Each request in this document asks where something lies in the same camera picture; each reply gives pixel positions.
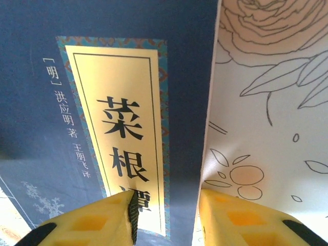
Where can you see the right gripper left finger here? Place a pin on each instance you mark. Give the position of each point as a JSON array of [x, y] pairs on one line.
[[97, 223]]

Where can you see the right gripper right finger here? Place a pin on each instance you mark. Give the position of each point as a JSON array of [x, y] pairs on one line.
[[243, 220]]

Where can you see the navy book with yellow label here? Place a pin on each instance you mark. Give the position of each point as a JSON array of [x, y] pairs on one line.
[[115, 89]]

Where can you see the floral tablecloth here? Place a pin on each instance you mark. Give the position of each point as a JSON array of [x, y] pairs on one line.
[[269, 115]]

